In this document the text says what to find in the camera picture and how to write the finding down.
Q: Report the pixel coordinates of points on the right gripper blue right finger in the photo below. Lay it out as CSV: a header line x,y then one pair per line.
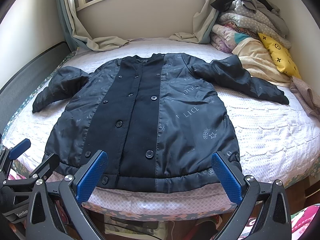
x,y
273,221

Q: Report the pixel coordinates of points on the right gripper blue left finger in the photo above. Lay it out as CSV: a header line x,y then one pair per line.
x,y
73,190

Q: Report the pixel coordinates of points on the yellow patterned pillow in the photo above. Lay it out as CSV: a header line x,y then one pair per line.
x,y
281,56

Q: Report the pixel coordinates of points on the grey dotted folded quilt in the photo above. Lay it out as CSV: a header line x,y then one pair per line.
x,y
254,16

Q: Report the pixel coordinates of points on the beige curtain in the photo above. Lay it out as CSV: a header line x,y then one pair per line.
x,y
76,34
202,22

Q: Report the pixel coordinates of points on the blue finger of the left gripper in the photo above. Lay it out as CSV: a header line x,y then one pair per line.
x,y
46,168
9,155

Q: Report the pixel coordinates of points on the black police jacket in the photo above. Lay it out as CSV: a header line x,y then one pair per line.
x,y
159,119

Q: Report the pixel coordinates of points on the dark grey headboard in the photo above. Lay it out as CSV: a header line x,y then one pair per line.
x,y
27,79

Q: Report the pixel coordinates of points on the cream blanket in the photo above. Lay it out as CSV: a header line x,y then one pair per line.
x,y
258,62

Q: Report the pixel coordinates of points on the pink floral folded quilt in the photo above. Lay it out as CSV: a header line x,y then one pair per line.
x,y
226,37

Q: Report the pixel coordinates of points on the pink knitted cloth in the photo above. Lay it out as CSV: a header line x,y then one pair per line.
x,y
308,99

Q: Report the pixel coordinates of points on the beige left curtain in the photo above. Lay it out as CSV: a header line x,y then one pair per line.
x,y
76,34

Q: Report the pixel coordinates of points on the beige right curtain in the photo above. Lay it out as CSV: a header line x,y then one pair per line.
x,y
202,22

